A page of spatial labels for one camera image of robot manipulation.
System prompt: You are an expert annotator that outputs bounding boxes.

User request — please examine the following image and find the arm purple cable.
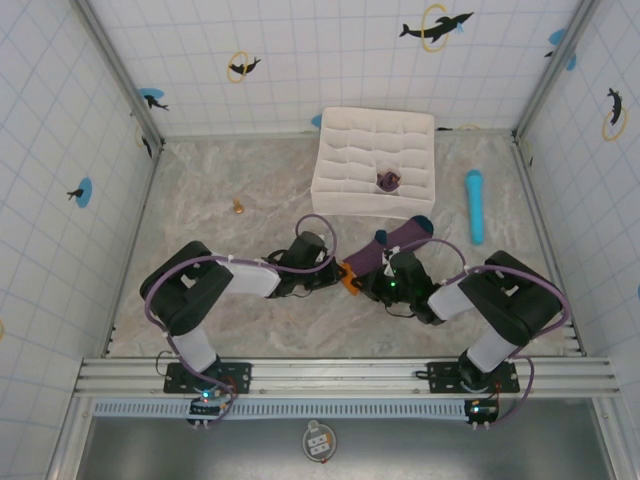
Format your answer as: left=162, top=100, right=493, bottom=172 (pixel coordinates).
left=143, top=213, right=339, bottom=381
left=387, top=238, right=573, bottom=429

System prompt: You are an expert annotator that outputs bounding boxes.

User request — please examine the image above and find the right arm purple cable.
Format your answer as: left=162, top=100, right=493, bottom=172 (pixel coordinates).
left=387, top=238, right=573, bottom=429

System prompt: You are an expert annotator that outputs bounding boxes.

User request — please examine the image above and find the white fabric divided organizer box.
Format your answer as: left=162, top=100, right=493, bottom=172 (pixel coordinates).
left=310, top=107, right=436, bottom=221

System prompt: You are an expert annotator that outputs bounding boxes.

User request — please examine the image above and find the purple sock with orange cuff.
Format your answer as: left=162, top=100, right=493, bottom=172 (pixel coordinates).
left=341, top=214, right=435, bottom=297

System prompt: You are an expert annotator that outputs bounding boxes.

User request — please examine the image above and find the aluminium frame post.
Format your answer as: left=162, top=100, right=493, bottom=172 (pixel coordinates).
left=74, top=0, right=166, bottom=151
left=512, top=0, right=601, bottom=141

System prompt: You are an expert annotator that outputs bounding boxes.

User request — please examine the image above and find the purple sock with striped cuff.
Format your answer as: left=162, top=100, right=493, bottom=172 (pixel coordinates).
left=375, top=169, right=404, bottom=194

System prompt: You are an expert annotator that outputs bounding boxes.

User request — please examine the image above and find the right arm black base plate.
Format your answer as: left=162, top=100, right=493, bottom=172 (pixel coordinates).
left=414, top=360, right=521, bottom=396

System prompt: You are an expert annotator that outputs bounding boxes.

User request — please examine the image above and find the white slotted cable duct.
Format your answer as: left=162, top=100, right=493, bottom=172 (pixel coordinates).
left=92, top=399, right=474, bottom=419

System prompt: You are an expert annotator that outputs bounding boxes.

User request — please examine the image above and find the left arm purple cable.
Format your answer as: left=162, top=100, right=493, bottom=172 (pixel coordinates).
left=143, top=213, right=339, bottom=381

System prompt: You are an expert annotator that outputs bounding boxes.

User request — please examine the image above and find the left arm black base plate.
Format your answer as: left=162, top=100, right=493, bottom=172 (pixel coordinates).
left=163, top=360, right=253, bottom=396

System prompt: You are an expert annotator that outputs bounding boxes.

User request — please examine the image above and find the aluminium mounting rail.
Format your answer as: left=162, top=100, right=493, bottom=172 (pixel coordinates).
left=74, top=357, right=621, bottom=399

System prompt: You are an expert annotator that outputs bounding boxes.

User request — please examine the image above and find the light blue cylindrical tool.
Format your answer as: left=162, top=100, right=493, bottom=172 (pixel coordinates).
left=465, top=169, right=487, bottom=246

